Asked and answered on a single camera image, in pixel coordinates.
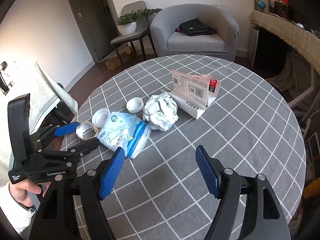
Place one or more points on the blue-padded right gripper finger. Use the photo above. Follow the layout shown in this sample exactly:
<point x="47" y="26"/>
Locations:
<point x="93" y="187"/>
<point x="225" y="185"/>

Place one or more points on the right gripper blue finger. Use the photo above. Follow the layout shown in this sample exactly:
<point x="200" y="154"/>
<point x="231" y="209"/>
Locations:
<point x="61" y="131"/>

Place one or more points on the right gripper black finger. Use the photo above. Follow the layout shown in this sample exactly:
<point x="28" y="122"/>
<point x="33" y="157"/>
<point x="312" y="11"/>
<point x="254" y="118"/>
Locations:
<point x="85" y="147"/>

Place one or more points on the white plastic lid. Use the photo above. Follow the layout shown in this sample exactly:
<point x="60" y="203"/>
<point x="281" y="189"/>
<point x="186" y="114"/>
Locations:
<point x="135" y="105"/>
<point x="100" y="117"/>

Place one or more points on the blue white tissue pack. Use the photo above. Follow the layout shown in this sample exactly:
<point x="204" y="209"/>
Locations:
<point x="126" y="131"/>

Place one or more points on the white paper ball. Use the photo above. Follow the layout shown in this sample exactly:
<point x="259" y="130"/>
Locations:
<point x="160" y="112"/>

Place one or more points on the white knit sleeve forearm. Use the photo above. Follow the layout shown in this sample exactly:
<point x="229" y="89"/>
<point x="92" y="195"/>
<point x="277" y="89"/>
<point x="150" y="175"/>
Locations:
<point x="18" y="215"/>

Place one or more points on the person's left hand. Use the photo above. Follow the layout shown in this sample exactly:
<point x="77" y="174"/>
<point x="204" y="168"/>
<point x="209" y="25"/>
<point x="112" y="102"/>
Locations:
<point x="21" y="191"/>

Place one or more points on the grey checked tablecloth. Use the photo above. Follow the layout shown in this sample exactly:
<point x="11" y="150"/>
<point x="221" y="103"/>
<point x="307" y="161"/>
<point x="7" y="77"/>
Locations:
<point x="249" y="127"/>

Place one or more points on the white patterned tablecloth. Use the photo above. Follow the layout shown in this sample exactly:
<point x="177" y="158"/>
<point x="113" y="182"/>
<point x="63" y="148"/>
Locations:
<point x="45" y="94"/>

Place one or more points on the cardboard box on floor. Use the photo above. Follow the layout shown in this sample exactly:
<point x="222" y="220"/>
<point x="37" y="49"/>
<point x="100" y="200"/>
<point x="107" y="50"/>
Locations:
<point x="114" y="62"/>

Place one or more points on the torn white cardboard box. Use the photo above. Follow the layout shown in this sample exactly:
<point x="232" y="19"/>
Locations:
<point x="194" y="93"/>

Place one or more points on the white potted green plant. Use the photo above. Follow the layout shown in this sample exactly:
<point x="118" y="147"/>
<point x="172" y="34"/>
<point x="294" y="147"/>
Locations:
<point x="127" y="23"/>

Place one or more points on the grey dining chair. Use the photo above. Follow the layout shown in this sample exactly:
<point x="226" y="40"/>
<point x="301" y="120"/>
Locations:
<point x="142" y="30"/>

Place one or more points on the grey door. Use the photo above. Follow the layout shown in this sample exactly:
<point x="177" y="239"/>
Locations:
<point x="96" y="25"/>

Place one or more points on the grey armchair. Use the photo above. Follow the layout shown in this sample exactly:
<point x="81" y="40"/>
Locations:
<point x="169" y="40"/>

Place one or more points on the black bag on armchair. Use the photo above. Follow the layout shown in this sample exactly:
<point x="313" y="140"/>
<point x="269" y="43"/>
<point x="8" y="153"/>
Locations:
<point x="195" y="28"/>

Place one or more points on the beige lace shelf cloth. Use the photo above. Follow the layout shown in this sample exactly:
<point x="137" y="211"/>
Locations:
<point x="303" y="41"/>

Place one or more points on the framed picture with globe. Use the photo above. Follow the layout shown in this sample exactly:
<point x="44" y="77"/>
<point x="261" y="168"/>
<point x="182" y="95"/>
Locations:
<point x="262" y="5"/>

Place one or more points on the black monitor on shelf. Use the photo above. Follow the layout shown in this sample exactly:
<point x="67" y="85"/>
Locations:
<point x="300" y="13"/>

